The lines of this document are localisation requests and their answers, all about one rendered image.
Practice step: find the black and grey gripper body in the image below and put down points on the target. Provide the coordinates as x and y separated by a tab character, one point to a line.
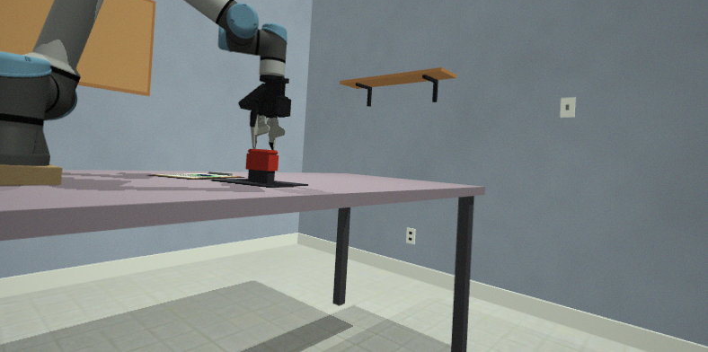
275	93

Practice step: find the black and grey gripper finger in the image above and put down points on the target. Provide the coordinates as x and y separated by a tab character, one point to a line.
275	131
258	124

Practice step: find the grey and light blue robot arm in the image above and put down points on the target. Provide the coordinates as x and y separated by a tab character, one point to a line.
27	91

